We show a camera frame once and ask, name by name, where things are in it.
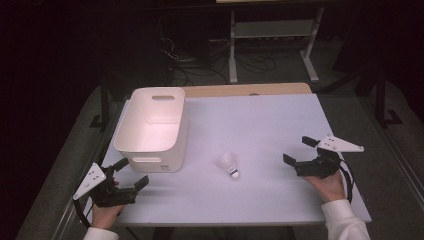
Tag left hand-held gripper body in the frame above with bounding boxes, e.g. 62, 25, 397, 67
72, 162, 138, 209

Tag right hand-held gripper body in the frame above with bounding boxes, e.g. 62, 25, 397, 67
294, 134, 365, 178

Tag white plastic storage bin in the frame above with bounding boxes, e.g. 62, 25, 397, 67
113, 86, 189, 174

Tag white shuttlecock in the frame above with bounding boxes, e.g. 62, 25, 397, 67
217, 151, 241, 180

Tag person's left hand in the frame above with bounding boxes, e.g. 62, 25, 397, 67
91, 179, 125, 231

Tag person's right hand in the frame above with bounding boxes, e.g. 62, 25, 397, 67
302, 170, 348, 204

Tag black metal stand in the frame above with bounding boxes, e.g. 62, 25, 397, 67
88, 74, 112, 132

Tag white metal stand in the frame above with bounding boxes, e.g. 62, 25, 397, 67
227, 6, 326, 85

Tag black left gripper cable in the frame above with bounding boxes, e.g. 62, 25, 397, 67
73, 197, 94, 230

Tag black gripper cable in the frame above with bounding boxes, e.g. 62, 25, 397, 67
73, 197, 94, 230
335, 159, 355, 204

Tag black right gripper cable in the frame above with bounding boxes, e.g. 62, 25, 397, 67
335, 159, 355, 204

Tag black floor cables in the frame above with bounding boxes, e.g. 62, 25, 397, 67
158, 36, 278, 86

